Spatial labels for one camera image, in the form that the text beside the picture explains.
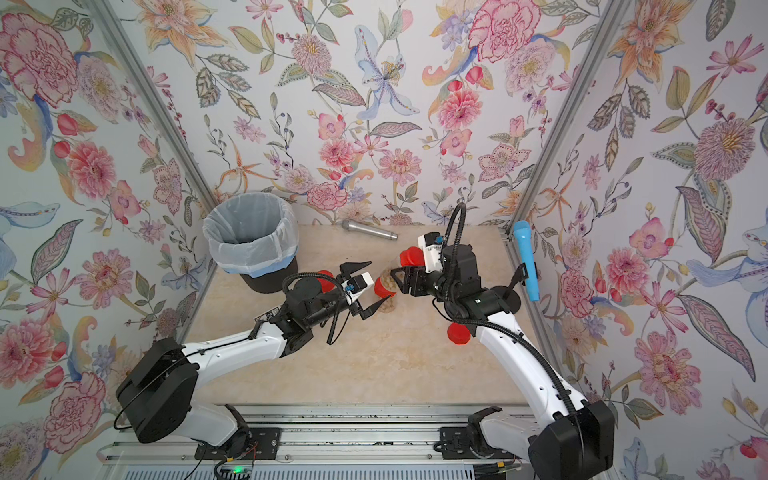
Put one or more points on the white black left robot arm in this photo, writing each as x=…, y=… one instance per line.
x=158, y=398

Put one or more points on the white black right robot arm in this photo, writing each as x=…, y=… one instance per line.
x=567, y=437

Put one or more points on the aluminium corner post left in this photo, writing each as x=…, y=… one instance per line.
x=116, y=37

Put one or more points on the blue microphone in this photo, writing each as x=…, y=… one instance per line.
x=523, y=236

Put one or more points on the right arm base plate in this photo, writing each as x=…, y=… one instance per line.
x=464, y=443

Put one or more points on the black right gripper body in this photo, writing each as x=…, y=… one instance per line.
x=417, y=279

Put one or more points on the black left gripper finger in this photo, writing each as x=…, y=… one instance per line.
x=350, y=268
x=367, y=312

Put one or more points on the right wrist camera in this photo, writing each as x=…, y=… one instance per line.
x=431, y=245

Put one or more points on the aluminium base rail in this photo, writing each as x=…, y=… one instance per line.
x=325, y=442

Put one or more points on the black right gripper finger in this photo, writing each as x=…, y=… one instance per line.
x=397, y=288
x=401, y=272

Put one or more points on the aluminium corner post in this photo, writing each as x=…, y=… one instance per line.
x=607, y=27
x=116, y=37

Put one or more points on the aluminium corner post right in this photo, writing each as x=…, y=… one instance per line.
x=607, y=27

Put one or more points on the peanut jar red lid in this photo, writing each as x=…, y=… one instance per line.
x=412, y=256
x=384, y=288
x=326, y=281

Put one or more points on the silver microphone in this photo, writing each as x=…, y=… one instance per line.
x=354, y=226

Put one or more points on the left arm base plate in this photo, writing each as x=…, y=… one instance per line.
x=260, y=443

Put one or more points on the black bin with white liner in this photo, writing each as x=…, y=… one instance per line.
x=255, y=236

